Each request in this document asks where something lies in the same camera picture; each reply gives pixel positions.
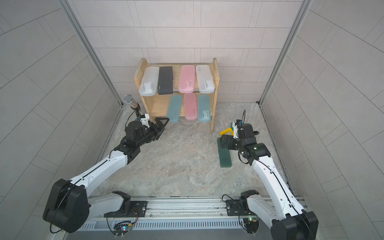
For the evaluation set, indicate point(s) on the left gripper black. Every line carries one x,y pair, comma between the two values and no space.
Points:
157,135

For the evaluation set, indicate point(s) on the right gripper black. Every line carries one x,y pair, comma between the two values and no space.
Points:
229,144

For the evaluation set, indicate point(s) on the dark green pencil case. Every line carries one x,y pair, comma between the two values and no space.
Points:
224,156

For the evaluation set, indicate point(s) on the light blue pencil case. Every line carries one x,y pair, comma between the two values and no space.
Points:
174,108

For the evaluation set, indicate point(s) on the teal pencil case with label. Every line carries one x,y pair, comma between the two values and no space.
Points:
204,108

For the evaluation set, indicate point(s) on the pink pencil case shelf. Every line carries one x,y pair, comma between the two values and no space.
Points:
190,106
187,79

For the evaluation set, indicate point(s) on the clear white pencil case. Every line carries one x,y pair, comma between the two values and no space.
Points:
205,79
149,84

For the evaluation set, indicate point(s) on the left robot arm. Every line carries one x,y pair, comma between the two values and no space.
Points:
70,203

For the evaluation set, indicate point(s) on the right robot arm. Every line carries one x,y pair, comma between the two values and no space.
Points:
286,217

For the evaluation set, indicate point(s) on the wooden two-tier shelf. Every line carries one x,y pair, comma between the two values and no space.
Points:
157,105

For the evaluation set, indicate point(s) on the black pencil case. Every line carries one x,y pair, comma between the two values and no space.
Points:
165,81

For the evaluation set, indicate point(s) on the pink pencil case top shelf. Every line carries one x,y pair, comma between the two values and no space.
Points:
187,79

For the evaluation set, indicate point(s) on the yellow triangle block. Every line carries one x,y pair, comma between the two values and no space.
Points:
228,131

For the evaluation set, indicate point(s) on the silver microphone on stand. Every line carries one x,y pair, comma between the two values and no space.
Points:
129,100

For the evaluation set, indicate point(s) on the right circuit board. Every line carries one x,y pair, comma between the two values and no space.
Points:
251,225

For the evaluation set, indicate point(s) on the circuit board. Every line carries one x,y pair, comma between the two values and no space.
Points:
122,228
251,225

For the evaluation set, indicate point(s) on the left circuit board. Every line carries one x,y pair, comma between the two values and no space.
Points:
122,228

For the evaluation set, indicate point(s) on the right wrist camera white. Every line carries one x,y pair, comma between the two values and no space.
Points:
235,130

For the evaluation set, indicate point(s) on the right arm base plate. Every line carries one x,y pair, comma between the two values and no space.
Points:
234,208

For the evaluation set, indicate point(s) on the aluminium mounting rail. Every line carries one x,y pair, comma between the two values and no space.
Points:
187,207

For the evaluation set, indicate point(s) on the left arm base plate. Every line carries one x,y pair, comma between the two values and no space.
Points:
131,210

